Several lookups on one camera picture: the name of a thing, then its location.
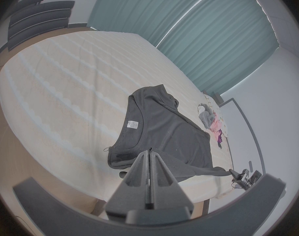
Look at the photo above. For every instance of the bed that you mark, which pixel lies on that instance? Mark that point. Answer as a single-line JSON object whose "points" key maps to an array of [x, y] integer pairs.
{"points": [[65, 87]]}

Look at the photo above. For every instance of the black T-shirt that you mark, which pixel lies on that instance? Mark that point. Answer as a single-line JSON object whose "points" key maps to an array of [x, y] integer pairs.
{"points": [[164, 131]]}

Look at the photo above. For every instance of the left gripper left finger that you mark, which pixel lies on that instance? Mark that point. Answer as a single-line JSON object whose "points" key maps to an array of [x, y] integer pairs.
{"points": [[132, 188]]}

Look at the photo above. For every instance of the grey garment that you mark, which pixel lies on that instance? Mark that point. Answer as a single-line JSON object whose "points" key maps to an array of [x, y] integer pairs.
{"points": [[208, 119]]}

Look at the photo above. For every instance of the black chest of drawers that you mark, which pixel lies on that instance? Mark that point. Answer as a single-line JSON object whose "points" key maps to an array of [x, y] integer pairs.
{"points": [[38, 21]]}

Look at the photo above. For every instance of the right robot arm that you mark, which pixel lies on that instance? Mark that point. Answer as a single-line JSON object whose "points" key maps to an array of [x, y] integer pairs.
{"points": [[255, 177]]}

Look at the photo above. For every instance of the purple garment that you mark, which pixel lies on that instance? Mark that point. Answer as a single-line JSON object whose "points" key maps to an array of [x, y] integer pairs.
{"points": [[220, 138]]}

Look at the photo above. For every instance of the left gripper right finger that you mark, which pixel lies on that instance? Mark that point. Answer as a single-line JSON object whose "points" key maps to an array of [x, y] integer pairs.
{"points": [[168, 188]]}

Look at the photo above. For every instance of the white printed pillow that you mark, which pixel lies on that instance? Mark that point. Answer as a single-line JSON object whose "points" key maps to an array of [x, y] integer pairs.
{"points": [[224, 129]]}

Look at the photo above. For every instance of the grey bedside table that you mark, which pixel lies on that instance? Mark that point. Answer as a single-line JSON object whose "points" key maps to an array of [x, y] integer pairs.
{"points": [[214, 95]]}

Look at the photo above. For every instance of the pink garment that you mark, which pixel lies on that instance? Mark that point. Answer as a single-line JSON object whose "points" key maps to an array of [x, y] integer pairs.
{"points": [[216, 126]]}

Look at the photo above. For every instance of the white garment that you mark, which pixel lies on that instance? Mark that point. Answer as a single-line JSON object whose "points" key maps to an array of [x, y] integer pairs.
{"points": [[201, 109]]}

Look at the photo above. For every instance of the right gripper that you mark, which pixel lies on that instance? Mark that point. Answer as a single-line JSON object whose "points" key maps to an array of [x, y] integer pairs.
{"points": [[241, 177]]}

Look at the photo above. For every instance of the blue-green curtain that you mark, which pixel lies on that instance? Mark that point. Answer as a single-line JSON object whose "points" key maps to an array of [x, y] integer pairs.
{"points": [[139, 13], [225, 45]]}

